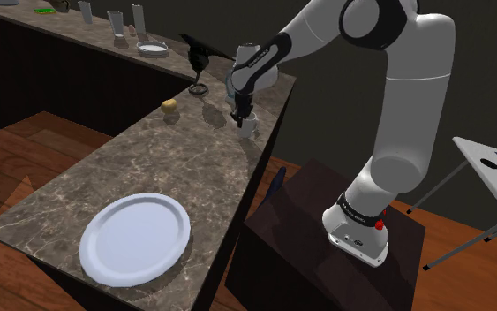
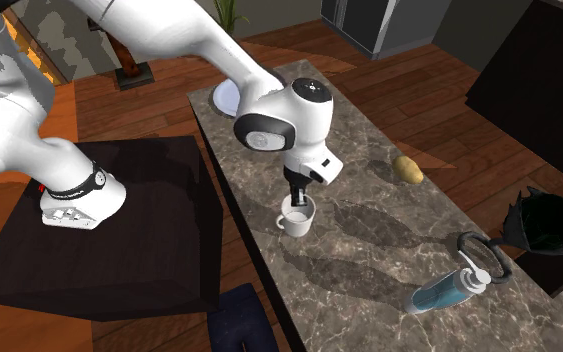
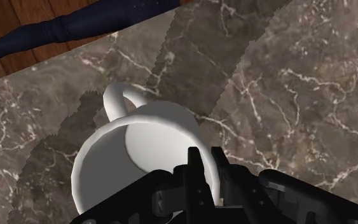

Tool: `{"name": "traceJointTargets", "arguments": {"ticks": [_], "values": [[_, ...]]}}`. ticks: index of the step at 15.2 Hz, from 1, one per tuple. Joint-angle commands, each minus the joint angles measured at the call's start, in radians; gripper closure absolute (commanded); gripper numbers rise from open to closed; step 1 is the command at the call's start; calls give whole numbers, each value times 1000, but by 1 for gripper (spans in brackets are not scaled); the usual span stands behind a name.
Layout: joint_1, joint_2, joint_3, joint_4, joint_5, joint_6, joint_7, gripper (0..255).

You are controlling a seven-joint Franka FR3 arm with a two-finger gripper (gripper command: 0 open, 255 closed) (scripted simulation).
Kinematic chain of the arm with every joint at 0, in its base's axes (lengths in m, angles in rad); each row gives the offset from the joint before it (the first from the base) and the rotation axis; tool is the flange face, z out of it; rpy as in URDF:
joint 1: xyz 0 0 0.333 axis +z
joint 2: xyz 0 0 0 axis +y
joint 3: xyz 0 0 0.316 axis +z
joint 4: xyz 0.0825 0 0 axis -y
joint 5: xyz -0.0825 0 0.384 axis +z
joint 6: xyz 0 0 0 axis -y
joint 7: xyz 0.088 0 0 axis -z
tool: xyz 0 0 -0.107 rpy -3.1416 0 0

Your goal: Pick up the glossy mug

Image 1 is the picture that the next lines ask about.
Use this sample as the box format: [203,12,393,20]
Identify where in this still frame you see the white mug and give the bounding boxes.
[236,111,261,140]

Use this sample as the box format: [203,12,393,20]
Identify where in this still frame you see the dark blue bottle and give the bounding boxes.
[260,166,288,209]

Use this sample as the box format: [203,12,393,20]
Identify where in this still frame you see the small white dish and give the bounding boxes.
[136,40,169,58]

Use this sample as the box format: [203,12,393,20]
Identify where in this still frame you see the tall clear glass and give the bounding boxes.
[132,4,147,36]
[77,0,94,25]
[106,10,125,39]

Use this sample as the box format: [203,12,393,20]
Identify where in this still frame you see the dark robot stand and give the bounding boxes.
[224,158,427,311]

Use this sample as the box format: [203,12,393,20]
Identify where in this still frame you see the large white plate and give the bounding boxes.
[78,193,192,288]

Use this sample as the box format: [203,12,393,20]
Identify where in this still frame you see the white folding table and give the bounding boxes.
[406,135,497,272]

